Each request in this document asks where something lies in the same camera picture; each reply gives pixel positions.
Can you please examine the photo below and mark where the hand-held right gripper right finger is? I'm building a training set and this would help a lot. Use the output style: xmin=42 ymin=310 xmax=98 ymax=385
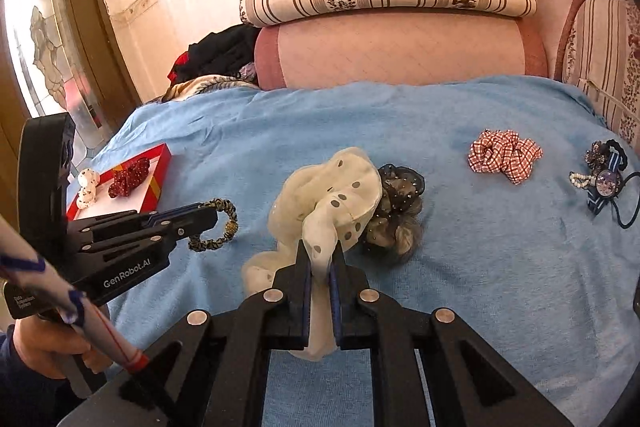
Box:
xmin=327 ymin=240 xmax=576 ymax=427

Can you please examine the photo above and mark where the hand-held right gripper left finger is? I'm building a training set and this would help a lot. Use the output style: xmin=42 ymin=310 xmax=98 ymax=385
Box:
xmin=57 ymin=239 xmax=313 ymax=427

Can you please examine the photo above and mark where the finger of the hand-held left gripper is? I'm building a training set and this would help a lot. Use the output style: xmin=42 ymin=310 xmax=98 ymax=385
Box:
xmin=67 ymin=202 xmax=218 ymax=235
xmin=75 ymin=208 xmax=220 ymax=259

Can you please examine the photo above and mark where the red tray box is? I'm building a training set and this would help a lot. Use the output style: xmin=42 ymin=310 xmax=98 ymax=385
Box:
xmin=66 ymin=143 xmax=172 ymax=224

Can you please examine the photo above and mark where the leopard print hair tie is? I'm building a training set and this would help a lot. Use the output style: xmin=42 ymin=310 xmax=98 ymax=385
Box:
xmin=187 ymin=198 xmax=239 ymax=253

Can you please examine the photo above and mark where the cream polka dot scrunchie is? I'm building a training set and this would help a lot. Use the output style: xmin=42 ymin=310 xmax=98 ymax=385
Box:
xmin=241 ymin=147 xmax=385 ymax=362

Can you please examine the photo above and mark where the black sheer studded scrunchie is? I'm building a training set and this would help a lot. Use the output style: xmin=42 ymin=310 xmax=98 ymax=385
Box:
xmin=347 ymin=164 xmax=426 ymax=267

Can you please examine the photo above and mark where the red plaid scrunchie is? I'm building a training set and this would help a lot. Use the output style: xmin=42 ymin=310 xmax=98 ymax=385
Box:
xmin=468 ymin=130 xmax=544 ymax=186

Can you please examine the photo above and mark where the white pearl bracelet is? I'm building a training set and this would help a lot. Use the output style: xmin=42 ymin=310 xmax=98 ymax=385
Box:
xmin=569 ymin=171 xmax=597 ymax=193

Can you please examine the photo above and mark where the person's left forearm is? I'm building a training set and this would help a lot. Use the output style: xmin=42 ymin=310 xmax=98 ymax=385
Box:
xmin=0 ymin=324 xmax=68 ymax=427

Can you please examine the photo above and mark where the person's left hand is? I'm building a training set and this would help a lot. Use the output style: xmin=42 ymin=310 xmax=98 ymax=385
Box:
xmin=9 ymin=314 xmax=113 ymax=382

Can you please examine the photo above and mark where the white cherry print scrunchie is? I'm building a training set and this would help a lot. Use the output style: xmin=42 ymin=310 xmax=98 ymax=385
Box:
xmin=75 ymin=168 xmax=102 ymax=210

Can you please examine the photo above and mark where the blue blanket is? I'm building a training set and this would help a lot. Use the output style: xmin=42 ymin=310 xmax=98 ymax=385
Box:
xmin=92 ymin=74 xmax=640 ymax=427

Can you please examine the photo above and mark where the patterned scarf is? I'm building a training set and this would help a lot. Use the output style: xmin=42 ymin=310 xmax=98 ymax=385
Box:
xmin=162 ymin=74 xmax=259 ymax=104

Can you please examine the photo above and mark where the red garment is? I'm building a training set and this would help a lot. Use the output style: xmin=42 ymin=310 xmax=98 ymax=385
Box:
xmin=169 ymin=52 xmax=195 ymax=84

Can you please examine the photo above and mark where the wooden door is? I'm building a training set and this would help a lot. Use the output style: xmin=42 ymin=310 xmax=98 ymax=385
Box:
xmin=0 ymin=0 xmax=144 ymax=218

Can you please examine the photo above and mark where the black garment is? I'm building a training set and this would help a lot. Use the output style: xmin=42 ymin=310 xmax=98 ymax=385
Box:
xmin=186 ymin=24 xmax=262 ymax=78

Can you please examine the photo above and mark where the pink bolster cushion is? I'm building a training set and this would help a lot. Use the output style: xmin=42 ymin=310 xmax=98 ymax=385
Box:
xmin=254 ymin=9 xmax=550 ymax=90

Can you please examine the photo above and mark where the small striped floral cushion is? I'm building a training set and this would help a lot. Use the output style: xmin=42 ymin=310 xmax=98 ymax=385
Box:
xmin=562 ymin=0 xmax=640 ymax=154

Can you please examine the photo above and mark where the red bead bracelet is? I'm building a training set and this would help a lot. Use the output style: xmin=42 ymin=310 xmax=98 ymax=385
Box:
xmin=108 ymin=156 xmax=152 ymax=199

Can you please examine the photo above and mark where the white patterned strap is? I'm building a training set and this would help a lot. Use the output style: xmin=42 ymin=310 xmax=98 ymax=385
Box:
xmin=0 ymin=213 xmax=151 ymax=374

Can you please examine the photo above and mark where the dark beaded flower hair tie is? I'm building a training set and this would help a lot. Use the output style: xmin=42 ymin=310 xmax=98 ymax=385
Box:
xmin=585 ymin=141 xmax=607 ymax=168

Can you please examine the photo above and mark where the blue striped bow hair tie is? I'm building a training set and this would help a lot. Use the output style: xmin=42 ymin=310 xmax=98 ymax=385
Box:
xmin=586 ymin=140 xmax=630 ymax=216

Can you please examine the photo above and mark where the black elastic hair tie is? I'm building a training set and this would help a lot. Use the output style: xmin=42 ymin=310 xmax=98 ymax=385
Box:
xmin=616 ymin=171 xmax=640 ymax=230

